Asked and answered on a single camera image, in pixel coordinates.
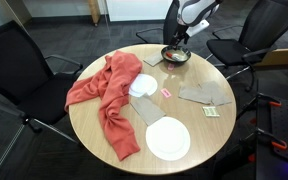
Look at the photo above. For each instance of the red and white marker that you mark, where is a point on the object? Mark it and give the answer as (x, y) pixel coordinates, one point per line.
(174, 57)

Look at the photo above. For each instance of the brown napkin right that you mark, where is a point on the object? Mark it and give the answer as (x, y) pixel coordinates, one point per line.
(206, 93)

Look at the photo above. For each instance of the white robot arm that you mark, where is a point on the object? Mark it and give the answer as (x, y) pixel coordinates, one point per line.
(191, 18)

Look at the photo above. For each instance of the small white plate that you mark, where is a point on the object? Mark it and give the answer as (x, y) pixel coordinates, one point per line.
(143, 84)

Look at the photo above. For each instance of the wooden post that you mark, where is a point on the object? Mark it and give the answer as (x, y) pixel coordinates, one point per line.
(95, 11)

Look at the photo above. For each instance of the black office chair right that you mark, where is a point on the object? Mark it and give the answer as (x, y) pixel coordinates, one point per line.
(265, 24)

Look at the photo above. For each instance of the black ceramic bowl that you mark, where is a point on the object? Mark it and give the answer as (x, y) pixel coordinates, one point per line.
(181, 52)

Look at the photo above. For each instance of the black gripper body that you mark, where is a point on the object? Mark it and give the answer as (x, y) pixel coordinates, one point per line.
(180, 32)

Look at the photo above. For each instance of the black office chair left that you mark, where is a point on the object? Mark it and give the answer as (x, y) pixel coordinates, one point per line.
(27, 81)

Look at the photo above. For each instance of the large white plate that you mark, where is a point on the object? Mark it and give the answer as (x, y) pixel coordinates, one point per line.
(168, 139)

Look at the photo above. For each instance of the pink sachet centre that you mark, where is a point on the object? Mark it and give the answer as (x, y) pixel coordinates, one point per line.
(165, 92)

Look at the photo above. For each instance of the wooden side table edge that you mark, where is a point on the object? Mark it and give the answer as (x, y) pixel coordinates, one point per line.
(274, 58)

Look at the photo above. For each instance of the white cabinet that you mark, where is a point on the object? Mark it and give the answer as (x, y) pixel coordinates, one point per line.
(133, 10)

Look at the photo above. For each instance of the red-orange cloth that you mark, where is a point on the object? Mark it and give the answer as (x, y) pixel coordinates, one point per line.
(111, 84)

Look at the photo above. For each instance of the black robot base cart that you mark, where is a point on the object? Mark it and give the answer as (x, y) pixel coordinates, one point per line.
(263, 154)

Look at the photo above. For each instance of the pink sachet near bowl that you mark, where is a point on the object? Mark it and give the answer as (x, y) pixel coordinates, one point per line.
(171, 67)

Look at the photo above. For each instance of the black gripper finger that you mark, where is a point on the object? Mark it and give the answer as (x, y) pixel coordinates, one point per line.
(173, 42)
(186, 38)

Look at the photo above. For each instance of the black office chair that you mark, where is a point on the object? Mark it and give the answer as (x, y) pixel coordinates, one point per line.
(27, 81)
(170, 22)
(265, 24)

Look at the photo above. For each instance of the brown napkin near bowl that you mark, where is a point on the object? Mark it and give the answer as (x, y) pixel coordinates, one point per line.
(154, 59)

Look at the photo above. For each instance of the brown napkin centre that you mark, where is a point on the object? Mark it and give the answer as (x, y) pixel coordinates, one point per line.
(147, 110)

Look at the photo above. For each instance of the black office chair back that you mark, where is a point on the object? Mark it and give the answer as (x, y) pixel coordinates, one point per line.
(170, 22)

